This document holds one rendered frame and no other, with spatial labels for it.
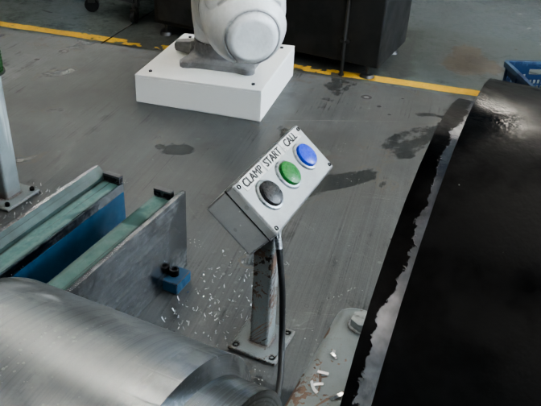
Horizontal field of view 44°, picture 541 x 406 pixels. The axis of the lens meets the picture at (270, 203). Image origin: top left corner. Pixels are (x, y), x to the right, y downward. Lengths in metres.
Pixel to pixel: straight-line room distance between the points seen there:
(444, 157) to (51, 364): 0.27
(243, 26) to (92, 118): 0.43
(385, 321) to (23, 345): 0.28
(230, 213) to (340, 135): 0.78
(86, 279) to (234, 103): 0.77
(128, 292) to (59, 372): 0.54
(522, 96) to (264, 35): 1.11
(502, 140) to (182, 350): 0.27
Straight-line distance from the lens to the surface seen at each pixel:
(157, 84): 1.55
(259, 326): 0.89
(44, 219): 0.96
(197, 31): 1.59
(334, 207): 1.21
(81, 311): 0.44
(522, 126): 0.19
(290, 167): 0.75
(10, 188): 1.24
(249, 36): 1.30
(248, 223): 0.70
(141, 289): 0.94
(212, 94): 1.51
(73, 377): 0.38
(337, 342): 0.41
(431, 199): 0.17
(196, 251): 1.08
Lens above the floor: 1.44
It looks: 32 degrees down
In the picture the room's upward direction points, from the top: 3 degrees clockwise
